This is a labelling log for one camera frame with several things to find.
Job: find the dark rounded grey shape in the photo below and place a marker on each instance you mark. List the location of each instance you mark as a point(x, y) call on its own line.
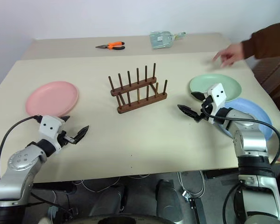
point(107, 201)
point(168, 203)

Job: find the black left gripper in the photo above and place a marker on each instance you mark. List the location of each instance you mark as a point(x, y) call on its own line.
point(63, 138)

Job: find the green plate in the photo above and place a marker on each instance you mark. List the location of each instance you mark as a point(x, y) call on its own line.
point(207, 85)

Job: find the black table frame bar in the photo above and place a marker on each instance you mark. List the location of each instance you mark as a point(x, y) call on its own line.
point(53, 187)

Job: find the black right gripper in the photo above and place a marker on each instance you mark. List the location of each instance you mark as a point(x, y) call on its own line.
point(207, 103)

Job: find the blue plate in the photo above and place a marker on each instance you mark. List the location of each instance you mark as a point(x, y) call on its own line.
point(254, 109)

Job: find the wooden dish rack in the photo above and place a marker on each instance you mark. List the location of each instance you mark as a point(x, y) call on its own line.
point(142, 104)

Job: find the pink plate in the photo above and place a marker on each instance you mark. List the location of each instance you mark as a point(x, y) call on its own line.
point(52, 98)

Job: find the brown wooden cabinet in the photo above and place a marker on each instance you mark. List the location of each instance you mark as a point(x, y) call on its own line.
point(275, 77)

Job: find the brown sleeved forearm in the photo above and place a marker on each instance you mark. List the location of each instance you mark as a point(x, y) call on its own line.
point(268, 39)

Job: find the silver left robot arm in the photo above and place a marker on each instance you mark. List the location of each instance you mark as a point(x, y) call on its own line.
point(18, 168)

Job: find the green plastic packet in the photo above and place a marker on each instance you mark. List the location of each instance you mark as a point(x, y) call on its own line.
point(161, 39)

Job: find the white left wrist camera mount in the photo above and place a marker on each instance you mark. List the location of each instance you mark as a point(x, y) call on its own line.
point(50, 126)

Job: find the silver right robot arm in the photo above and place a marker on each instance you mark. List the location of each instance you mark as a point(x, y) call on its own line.
point(249, 140)

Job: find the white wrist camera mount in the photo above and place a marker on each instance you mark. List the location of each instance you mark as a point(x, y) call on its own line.
point(218, 93)
point(50, 126)

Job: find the person's bare hand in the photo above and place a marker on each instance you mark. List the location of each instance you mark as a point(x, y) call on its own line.
point(233, 54)

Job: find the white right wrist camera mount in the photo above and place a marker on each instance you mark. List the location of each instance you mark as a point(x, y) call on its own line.
point(218, 93)

